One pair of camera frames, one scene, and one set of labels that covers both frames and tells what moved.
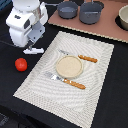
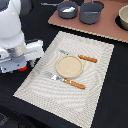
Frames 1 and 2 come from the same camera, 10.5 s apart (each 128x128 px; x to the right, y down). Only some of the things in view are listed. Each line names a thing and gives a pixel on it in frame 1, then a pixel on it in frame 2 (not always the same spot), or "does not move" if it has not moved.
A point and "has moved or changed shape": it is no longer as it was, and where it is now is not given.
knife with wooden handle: [84, 57] does not move
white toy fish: [33, 51] has moved or changed shape
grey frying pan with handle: [67, 9] does not move
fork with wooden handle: [65, 80] does not move
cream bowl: [123, 17] does not move
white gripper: [27, 26] -> [16, 57]
